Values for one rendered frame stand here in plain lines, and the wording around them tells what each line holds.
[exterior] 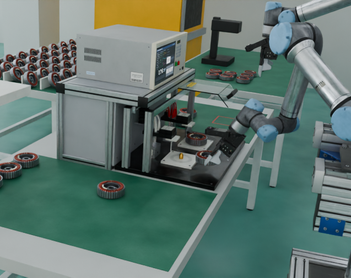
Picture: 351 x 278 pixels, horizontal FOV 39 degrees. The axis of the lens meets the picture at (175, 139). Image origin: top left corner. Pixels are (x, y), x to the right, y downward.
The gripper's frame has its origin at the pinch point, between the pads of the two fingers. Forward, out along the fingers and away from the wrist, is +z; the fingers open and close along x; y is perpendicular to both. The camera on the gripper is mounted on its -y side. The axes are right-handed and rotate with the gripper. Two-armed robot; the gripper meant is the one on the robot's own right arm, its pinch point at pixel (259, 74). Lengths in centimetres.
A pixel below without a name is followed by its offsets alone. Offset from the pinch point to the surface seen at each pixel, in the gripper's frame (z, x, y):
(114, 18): 23, 325, -205
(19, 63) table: 33, 85, -188
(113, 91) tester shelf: 4, -55, -57
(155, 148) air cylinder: 33, -39, -41
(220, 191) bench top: 40, -57, -6
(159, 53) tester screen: -12, -39, -42
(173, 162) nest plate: 37, -43, -31
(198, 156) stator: 31, -46, -19
